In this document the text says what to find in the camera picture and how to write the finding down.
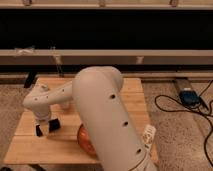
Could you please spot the white label tag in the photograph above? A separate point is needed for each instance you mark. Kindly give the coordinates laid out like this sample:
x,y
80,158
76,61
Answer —
x,y
148,136

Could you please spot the black eraser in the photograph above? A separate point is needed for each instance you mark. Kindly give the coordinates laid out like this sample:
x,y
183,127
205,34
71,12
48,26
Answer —
x,y
54,125

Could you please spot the wooden table board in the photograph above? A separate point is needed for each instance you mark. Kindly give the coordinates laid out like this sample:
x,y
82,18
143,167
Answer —
x,y
61,147

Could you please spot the blue power adapter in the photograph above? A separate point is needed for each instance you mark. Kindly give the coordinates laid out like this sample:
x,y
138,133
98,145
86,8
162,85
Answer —
x,y
189,97

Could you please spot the orange bowl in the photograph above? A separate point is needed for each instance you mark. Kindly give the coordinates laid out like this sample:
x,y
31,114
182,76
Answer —
x,y
84,141

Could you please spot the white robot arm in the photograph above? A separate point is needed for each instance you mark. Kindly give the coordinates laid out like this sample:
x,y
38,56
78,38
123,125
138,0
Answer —
x,y
95,92

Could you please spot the black table leg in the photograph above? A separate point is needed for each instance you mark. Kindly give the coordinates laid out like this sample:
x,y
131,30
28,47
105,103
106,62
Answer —
x,y
30,79

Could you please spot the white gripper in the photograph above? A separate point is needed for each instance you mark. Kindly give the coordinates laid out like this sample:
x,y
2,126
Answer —
x,y
42,116

